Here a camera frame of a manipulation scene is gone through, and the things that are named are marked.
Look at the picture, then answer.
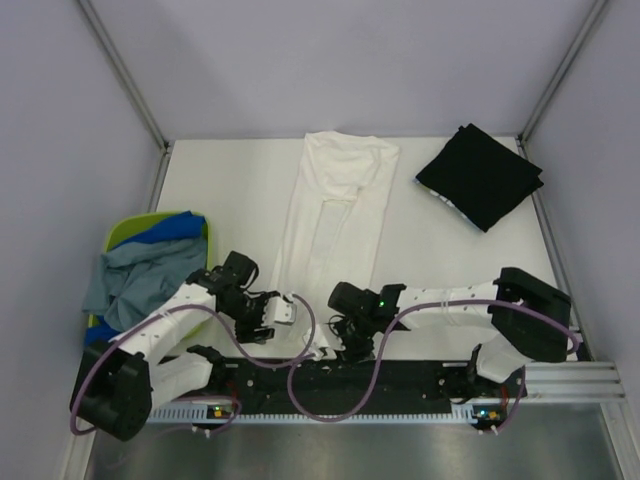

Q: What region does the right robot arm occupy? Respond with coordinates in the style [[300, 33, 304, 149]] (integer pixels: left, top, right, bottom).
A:
[[317, 267, 580, 396]]

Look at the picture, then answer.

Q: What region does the folded black t shirt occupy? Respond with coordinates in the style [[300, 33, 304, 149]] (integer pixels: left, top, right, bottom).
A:
[[415, 123, 543, 233]]

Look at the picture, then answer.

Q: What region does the white floral t shirt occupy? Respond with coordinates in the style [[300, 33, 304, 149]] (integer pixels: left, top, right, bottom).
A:
[[270, 131, 400, 320]]

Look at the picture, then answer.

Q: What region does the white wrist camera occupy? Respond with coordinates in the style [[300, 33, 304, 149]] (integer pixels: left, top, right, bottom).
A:
[[303, 324, 340, 361], [264, 292, 297, 326]]

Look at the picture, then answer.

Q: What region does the grey blue t shirt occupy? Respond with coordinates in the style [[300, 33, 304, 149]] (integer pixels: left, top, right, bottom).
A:
[[82, 238, 208, 332]]

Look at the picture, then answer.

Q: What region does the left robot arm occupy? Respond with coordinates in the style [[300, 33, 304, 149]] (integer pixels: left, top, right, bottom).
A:
[[70, 252, 294, 441]]

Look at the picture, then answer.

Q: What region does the royal blue t shirt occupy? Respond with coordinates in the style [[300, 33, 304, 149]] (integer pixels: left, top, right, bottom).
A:
[[82, 210, 206, 349]]

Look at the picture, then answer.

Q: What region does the slotted cable duct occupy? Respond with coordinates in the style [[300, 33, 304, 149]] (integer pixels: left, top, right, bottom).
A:
[[147, 403, 502, 425]]

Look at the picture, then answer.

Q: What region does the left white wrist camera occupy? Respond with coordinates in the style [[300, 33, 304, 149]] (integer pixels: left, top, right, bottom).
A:
[[264, 292, 297, 326]]

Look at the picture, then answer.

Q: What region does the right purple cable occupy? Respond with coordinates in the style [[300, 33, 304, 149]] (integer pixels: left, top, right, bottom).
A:
[[287, 297, 581, 425]]

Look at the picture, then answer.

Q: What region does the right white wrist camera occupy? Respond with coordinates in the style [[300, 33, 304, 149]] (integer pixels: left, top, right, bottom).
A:
[[303, 324, 340, 361]]

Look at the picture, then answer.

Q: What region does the green plastic basket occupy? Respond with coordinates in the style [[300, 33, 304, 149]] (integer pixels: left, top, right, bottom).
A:
[[84, 212, 217, 351]]

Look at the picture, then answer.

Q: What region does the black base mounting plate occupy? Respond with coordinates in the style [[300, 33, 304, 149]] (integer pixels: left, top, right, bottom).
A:
[[185, 359, 522, 416]]

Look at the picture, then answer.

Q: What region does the left aluminium frame post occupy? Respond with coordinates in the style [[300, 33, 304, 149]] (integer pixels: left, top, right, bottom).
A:
[[74, 0, 170, 152]]

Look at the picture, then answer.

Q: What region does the aluminium frame post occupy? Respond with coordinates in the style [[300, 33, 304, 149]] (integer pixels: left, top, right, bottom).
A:
[[74, 0, 170, 152], [517, 0, 612, 149]]

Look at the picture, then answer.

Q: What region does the right aluminium frame post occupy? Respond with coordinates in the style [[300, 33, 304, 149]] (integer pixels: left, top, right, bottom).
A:
[[517, 0, 612, 149]]

